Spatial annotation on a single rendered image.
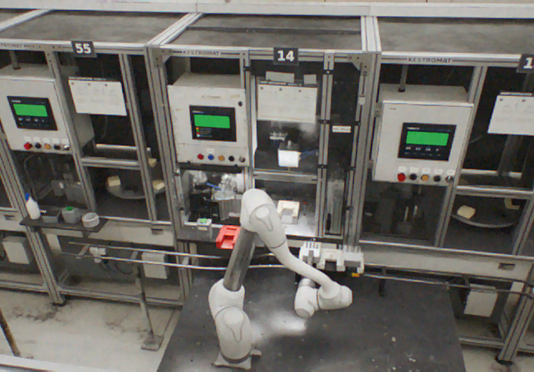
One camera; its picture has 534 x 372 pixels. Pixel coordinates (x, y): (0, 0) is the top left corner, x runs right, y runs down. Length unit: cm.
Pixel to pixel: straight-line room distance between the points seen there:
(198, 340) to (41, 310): 175
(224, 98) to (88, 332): 209
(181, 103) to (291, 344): 139
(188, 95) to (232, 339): 125
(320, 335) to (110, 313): 181
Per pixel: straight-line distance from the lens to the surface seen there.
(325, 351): 252
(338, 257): 272
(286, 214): 296
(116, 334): 364
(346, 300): 235
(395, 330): 267
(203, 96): 246
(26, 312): 406
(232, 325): 228
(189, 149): 263
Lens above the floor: 267
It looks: 32 degrees down
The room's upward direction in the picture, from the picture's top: 1 degrees counter-clockwise
